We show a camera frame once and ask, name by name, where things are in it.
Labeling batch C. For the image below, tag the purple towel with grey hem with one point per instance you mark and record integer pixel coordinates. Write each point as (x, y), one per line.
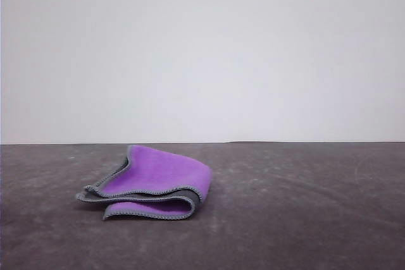
(158, 172)

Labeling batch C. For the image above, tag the grey table cloth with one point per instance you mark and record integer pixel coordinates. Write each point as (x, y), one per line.
(284, 219)

